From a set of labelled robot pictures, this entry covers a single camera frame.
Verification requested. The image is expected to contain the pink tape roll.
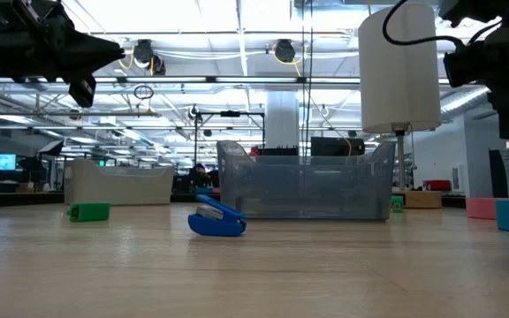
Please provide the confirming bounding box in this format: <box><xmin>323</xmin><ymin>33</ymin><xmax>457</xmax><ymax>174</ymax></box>
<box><xmin>465</xmin><ymin>197</ymin><xmax>503</xmax><ymax>221</ymax></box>

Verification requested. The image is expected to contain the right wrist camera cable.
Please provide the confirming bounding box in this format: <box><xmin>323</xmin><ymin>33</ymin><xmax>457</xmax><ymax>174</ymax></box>
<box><xmin>382</xmin><ymin>0</ymin><xmax>467</xmax><ymax>49</ymax></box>

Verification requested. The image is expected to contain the blue mini stapler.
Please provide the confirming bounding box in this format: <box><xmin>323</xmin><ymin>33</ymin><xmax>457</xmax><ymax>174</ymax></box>
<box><xmin>186</xmin><ymin>193</ymin><xmax>248</xmax><ymax>239</ymax></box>

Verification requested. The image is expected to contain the black background monitor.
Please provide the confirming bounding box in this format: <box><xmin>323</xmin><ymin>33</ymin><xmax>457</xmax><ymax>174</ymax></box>
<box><xmin>310</xmin><ymin>136</ymin><xmax>366</xmax><ymax>158</ymax></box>

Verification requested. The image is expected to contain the ceiling cable reel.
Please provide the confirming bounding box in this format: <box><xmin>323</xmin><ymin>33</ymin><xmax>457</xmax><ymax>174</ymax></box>
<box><xmin>273</xmin><ymin>38</ymin><xmax>298</xmax><ymax>64</ymax></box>
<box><xmin>133</xmin><ymin>38</ymin><xmax>167</xmax><ymax>76</ymax></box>

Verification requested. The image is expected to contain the red box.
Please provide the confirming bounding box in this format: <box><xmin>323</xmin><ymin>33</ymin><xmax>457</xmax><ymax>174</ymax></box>
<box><xmin>422</xmin><ymin>179</ymin><xmax>452</xmax><ymax>192</ymax></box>

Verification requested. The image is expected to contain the smoky transparent plastic bin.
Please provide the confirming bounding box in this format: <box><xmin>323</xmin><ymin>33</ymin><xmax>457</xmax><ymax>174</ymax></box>
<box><xmin>216</xmin><ymin>140</ymin><xmax>397</xmax><ymax>222</ymax></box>

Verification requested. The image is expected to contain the white shade wooden base lamp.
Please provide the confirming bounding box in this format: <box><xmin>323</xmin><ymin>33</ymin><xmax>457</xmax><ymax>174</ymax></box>
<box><xmin>358</xmin><ymin>3</ymin><xmax>443</xmax><ymax>209</ymax></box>

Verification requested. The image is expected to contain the light grey plastic bin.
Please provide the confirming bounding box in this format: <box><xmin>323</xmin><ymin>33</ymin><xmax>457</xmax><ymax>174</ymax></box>
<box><xmin>63</xmin><ymin>157</ymin><xmax>176</xmax><ymax>207</ymax></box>

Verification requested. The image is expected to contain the black gantry stand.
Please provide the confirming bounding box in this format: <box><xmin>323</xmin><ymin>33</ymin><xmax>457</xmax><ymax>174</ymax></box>
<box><xmin>192</xmin><ymin>110</ymin><xmax>267</xmax><ymax>167</ymax></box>

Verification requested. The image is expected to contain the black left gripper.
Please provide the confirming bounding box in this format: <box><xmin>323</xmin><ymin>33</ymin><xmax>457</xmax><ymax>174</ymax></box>
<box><xmin>0</xmin><ymin>0</ymin><xmax>125</xmax><ymax>108</ymax></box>

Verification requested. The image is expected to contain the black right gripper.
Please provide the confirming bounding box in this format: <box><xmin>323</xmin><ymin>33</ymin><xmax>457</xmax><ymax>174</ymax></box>
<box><xmin>443</xmin><ymin>21</ymin><xmax>509</xmax><ymax>140</ymax></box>

